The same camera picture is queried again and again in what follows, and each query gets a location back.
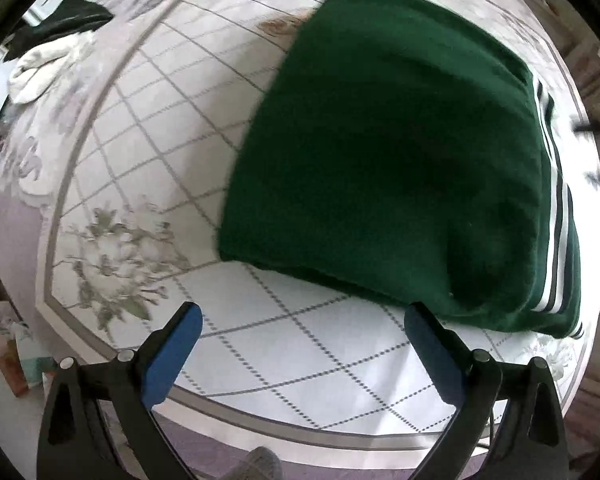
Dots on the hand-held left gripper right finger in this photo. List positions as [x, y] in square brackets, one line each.
[437, 360]

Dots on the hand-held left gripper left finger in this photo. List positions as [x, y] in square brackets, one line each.
[172, 355]

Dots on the green and white jacket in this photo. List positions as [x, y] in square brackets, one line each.
[380, 160]

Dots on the person's grey sock foot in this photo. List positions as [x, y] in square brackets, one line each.
[257, 466]

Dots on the patterned box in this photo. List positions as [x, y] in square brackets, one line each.
[27, 365]

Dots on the floral quilted bedspread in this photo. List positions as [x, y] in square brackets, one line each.
[145, 160]

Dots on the white cloth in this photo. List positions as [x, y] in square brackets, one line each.
[40, 72]

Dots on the dark green cloth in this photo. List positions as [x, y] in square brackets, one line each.
[65, 20]

